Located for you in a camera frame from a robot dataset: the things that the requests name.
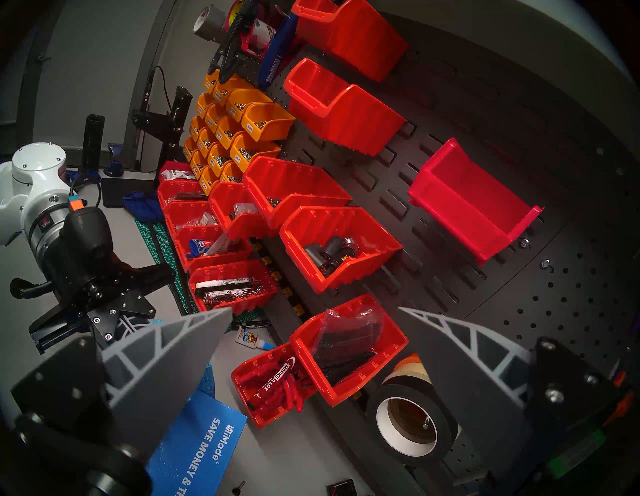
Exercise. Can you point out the white glue bottle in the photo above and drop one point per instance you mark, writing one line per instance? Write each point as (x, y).
(252, 340)

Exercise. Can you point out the red Marks-A-Lot marker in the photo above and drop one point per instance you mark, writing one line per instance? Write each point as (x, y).
(277, 375)

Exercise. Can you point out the black foam cylinder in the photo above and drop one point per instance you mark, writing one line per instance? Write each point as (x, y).
(93, 142)

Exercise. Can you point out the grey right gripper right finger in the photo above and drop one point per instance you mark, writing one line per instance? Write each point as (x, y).
(475, 380)

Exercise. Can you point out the black bracket stand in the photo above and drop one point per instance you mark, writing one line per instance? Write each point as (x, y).
(165, 130)

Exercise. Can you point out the blue cleaning cloth box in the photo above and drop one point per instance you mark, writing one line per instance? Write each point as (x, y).
(200, 450)

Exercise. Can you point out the orange parts bin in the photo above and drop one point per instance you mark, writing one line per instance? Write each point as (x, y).
(189, 148)
(252, 152)
(247, 102)
(206, 141)
(230, 87)
(229, 132)
(214, 116)
(209, 181)
(204, 104)
(218, 159)
(267, 122)
(211, 80)
(196, 127)
(231, 172)
(198, 164)

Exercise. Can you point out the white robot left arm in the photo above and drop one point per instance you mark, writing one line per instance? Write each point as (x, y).
(30, 190)

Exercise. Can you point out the black orange tape roll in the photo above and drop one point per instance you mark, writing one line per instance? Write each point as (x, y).
(415, 390)

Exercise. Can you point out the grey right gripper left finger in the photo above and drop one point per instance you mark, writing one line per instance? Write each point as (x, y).
(165, 380)

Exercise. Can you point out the black bar clamp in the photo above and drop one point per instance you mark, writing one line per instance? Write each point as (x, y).
(232, 45)

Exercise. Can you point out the red white labelled container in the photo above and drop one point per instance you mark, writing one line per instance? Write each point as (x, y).
(262, 35)

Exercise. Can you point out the flat black pad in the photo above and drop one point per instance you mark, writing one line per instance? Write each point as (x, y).
(125, 192)

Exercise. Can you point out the green cutting mat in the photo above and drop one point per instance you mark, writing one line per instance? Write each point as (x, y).
(145, 240)

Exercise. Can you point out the clear plastic bag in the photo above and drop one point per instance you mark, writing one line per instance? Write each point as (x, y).
(345, 330)

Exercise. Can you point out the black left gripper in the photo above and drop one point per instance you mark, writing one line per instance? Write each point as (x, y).
(65, 285)

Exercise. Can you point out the grey duct tape roll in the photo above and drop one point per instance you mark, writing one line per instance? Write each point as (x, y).
(210, 22)

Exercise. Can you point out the red yellow tape roll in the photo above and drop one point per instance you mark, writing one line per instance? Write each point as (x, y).
(237, 7)

